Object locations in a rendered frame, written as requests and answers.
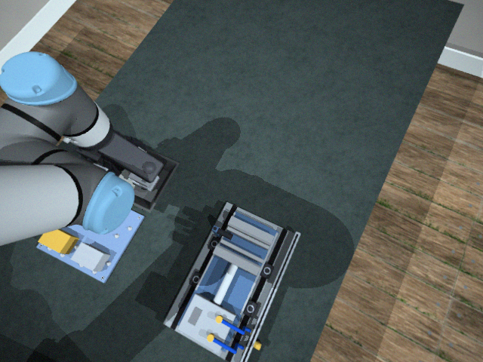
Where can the grey flat bar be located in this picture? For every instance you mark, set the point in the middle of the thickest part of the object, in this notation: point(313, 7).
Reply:
point(248, 238)
point(240, 250)

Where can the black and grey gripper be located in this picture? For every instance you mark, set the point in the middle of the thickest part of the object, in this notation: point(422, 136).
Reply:
point(91, 153)

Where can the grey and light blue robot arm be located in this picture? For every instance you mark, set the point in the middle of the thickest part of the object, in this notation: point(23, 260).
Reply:
point(46, 102)

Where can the yellow rectangular block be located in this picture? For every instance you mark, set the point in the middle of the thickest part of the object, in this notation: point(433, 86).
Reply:
point(59, 240)

